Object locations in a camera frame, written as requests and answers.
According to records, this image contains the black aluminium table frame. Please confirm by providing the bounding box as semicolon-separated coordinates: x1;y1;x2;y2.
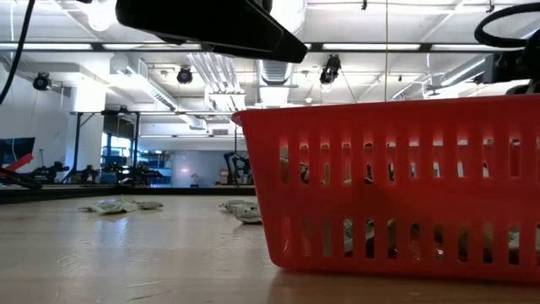
0;184;257;204

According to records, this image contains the silver air duct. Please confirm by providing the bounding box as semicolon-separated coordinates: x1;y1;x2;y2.
257;58;297;106

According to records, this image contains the red bar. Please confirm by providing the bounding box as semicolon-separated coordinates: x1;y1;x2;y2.
4;152;35;173

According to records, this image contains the red slotted plastic basket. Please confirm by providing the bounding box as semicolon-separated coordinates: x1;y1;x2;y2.
230;95;540;284

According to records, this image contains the dark monitor screen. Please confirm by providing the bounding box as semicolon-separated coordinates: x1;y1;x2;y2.
0;137;36;169

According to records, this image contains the black curved hose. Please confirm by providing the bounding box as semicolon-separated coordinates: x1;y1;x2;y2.
0;167;43;190

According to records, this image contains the black ceiling spotlight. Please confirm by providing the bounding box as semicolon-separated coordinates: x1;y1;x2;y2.
318;53;343;85
175;66;194;85
32;71;53;92

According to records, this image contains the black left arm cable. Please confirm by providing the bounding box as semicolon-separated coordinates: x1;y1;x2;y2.
0;0;37;106

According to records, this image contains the black right camera cable loop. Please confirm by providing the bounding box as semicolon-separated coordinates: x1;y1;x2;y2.
473;3;540;49

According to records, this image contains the black background rig frame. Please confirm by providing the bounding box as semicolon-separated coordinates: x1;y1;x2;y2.
68;109;141;185

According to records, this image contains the thin hanging cable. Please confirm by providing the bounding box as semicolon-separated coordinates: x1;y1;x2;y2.
384;0;389;103

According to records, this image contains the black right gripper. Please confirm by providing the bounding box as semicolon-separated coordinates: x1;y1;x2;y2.
483;28;540;96

